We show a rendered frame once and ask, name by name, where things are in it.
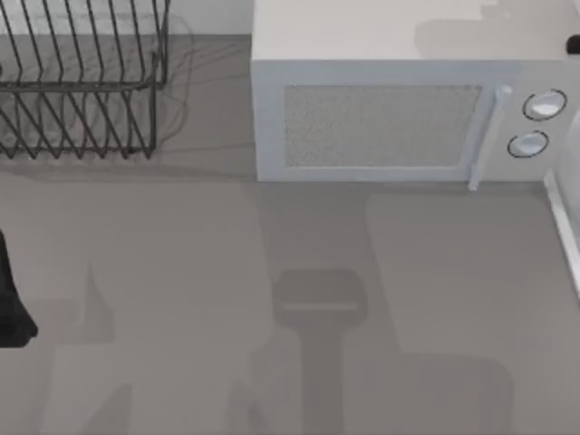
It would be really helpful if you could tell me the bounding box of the pale microwave door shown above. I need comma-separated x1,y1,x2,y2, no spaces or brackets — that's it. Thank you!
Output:
251,61,522,183

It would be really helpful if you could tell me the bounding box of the pale microwave door handle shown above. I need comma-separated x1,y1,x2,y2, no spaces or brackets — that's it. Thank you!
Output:
467,84,513,191

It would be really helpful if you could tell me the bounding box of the large white microwave knob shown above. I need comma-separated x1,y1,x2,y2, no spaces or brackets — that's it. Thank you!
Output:
521,88,568,121

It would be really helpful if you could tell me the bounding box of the small white microwave knob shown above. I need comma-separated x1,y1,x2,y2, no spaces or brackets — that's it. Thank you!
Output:
506,130,550,159

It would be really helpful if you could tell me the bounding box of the pale microwave oven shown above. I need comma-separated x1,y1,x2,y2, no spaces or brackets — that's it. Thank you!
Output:
249,0,580,191

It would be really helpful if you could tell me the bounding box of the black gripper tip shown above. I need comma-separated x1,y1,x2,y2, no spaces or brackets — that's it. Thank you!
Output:
0,229,39,350

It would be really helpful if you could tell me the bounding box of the black wire dish rack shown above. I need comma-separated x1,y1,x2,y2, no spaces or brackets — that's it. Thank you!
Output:
0,0,172,160

